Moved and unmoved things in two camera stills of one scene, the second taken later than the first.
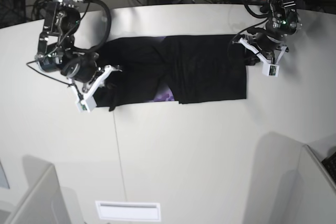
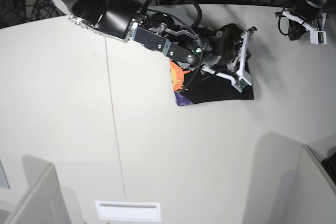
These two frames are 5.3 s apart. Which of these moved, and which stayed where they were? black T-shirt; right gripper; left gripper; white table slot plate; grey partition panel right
Moved: right gripper; left gripper; black T-shirt
Stayed: grey partition panel right; white table slot plate
